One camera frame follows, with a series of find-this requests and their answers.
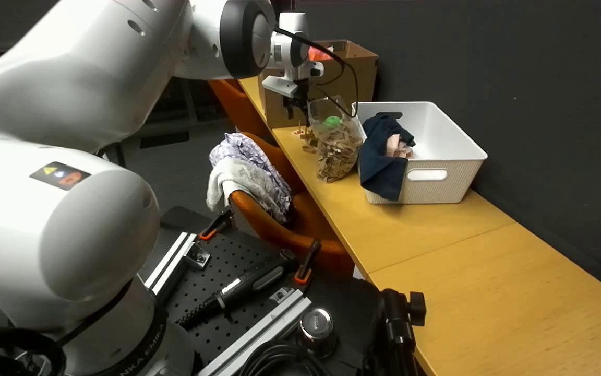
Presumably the green ball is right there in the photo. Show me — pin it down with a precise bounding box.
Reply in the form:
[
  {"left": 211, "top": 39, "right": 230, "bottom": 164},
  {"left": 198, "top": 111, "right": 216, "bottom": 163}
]
[{"left": 322, "top": 113, "right": 345, "bottom": 133}]

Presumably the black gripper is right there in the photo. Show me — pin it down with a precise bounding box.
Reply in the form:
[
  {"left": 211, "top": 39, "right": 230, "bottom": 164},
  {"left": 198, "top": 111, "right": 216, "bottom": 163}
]
[{"left": 279, "top": 62, "right": 316, "bottom": 130}]

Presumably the white patterned cloth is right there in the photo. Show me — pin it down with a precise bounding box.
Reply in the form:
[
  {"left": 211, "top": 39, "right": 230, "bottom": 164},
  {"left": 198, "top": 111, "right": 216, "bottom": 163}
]
[{"left": 208, "top": 131, "right": 297, "bottom": 224}]

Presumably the white plastic bin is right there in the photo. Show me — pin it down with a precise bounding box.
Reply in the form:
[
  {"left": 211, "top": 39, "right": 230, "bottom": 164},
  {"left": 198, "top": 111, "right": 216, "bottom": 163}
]
[{"left": 349, "top": 100, "right": 490, "bottom": 206}]

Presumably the aluminium rail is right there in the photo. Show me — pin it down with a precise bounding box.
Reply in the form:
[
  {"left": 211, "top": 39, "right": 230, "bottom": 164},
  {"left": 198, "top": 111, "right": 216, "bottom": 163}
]
[
  {"left": 197, "top": 285, "right": 316, "bottom": 376},
  {"left": 142, "top": 230, "right": 213, "bottom": 299}
]

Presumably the round metal knob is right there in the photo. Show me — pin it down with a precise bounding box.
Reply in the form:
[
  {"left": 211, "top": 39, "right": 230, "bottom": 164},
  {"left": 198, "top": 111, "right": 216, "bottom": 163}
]
[{"left": 297, "top": 306, "right": 338, "bottom": 344}]

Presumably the brown cardboard box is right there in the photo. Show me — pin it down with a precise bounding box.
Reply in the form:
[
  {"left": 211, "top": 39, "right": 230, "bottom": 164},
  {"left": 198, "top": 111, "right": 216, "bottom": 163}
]
[{"left": 256, "top": 37, "right": 380, "bottom": 131}]

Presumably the black pen-shaped tool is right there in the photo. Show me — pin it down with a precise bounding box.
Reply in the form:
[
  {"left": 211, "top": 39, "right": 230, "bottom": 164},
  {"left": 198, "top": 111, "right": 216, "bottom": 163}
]
[{"left": 173, "top": 256, "right": 290, "bottom": 329}]

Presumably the orange-handled clamp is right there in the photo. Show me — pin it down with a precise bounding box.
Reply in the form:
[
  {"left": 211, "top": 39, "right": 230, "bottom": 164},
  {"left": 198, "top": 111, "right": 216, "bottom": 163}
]
[
  {"left": 290, "top": 238, "right": 324, "bottom": 289},
  {"left": 195, "top": 208, "right": 236, "bottom": 246}
]

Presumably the black camera on stand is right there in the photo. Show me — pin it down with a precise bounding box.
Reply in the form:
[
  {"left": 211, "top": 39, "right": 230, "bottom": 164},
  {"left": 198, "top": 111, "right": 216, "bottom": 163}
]
[{"left": 366, "top": 285, "right": 430, "bottom": 376}]

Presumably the orange item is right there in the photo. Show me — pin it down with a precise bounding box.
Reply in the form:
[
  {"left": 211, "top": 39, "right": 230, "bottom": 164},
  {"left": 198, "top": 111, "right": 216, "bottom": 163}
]
[{"left": 306, "top": 44, "right": 336, "bottom": 64}]

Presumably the clear plastic bag of bands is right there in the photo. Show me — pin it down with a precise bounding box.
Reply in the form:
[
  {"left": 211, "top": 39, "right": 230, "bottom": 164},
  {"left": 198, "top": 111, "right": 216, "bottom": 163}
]
[{"left": 305, "top": 94, "right": 367, "bottom": 184}]

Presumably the black perforated breadboard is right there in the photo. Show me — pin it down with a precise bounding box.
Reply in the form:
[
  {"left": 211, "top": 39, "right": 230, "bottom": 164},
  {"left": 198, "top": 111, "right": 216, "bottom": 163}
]
[{"left": 135, "top": 204, "right": 386, "bottom": 376}]

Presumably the white towel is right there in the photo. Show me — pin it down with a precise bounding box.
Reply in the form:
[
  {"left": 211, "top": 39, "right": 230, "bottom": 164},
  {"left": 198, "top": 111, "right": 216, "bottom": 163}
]
[{"left": 204, "top": 157, "right": 275, "bottom": 214}]

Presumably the dark blue cloth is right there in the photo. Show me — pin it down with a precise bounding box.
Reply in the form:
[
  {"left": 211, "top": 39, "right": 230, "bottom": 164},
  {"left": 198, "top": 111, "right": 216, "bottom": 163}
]
[{"left": 354, "top": 111, "right": 417, "bottom": 204}]

